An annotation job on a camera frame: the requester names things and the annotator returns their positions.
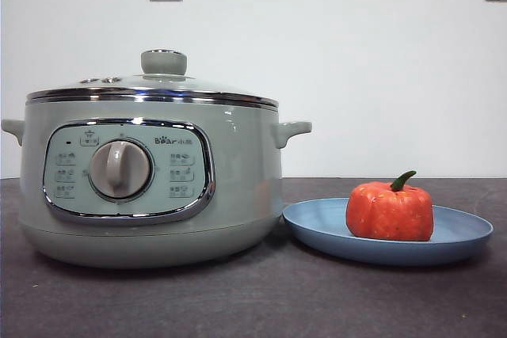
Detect glass lid with green knob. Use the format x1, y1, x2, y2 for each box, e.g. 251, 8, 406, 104
26, 48, 279, 110

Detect orange pumpkin with green stem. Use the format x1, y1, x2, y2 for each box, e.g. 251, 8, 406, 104
345, 170, 436, 242

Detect pale green electric steamer pot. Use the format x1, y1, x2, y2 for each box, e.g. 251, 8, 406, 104
1, 94, 313, 270

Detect blue plate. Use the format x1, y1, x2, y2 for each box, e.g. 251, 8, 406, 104
282, 197, 495, 268

